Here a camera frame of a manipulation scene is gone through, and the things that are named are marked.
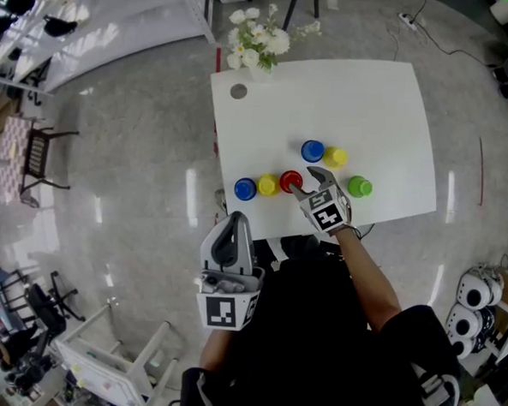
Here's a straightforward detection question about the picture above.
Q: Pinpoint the black office chair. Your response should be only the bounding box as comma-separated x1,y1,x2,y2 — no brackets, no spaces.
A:
25,268,90,338

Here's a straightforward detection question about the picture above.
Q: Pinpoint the person's left forearm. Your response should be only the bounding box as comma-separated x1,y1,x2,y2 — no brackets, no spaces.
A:
198,325,241,374

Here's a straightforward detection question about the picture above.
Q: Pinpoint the long white shelf unit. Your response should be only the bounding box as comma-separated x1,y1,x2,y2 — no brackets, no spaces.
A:
0,0,218,106

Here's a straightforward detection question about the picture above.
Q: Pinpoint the checkered table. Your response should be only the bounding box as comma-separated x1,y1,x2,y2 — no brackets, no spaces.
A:
0,114,37,205

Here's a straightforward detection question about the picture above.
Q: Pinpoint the black floor cable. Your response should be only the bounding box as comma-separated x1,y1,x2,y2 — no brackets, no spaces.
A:
406,0,506,69

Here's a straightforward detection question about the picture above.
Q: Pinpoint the dark wooden chair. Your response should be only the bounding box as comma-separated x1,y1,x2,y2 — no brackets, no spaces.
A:
19,125,80,199

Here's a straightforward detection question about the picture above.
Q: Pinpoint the white power strip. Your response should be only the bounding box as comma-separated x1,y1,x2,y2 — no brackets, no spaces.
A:
396,12,421,33

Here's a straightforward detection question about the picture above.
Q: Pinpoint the white robot head shell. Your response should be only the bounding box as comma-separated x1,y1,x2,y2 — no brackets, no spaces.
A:
443,302,496,361
456,266,506,312

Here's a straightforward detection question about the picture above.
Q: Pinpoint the yellow plastic cup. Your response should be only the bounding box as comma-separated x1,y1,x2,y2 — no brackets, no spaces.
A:
256,173,283,199
322,146,350,170

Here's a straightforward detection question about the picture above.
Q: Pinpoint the person's right forearm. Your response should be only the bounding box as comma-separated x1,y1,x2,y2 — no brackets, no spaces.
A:
326,224,408,335

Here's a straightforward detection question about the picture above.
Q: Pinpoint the red plastic cup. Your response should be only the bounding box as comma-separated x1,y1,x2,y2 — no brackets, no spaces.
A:
278,170,305,194

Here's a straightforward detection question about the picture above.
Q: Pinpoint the person's black-clothed torso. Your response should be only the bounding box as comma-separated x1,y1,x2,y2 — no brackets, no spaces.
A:
179,227,475,406

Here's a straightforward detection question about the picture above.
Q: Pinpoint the blue plastic cup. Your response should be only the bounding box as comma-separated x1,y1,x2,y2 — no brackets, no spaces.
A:
233,177,259,202
299,139,326,164

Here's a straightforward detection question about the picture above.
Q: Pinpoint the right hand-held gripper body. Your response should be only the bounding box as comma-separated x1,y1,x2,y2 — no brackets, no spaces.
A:
297,182,356,238

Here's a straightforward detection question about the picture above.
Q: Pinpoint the white metal rack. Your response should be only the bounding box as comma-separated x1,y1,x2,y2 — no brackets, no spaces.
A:
51,301,184,406

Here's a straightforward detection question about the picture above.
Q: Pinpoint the green plastic cup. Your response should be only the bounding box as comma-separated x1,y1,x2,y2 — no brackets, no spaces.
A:
346,175,374,200

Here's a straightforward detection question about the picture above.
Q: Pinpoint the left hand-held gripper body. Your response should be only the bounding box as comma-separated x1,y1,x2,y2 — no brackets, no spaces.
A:
193,262,266,333

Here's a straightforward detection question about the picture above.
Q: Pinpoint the white flower bouquet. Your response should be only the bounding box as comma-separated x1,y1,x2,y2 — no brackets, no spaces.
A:
224,1,324,86

